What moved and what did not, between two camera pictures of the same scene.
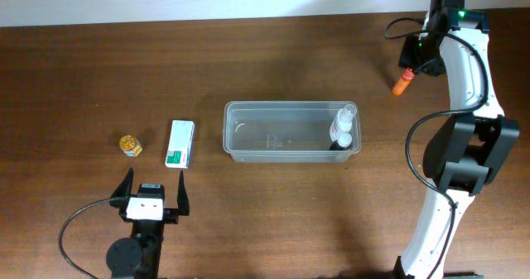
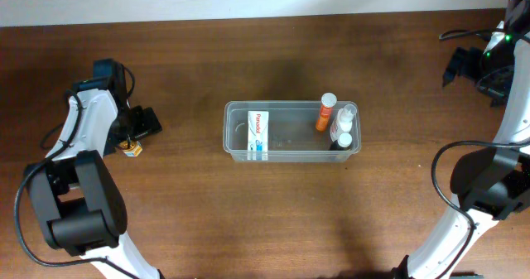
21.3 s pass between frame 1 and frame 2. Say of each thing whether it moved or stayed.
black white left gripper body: moved
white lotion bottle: stayed
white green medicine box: moved
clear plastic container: stayed
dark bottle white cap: stayed
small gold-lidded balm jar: stayed
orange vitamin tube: moved
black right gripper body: moved
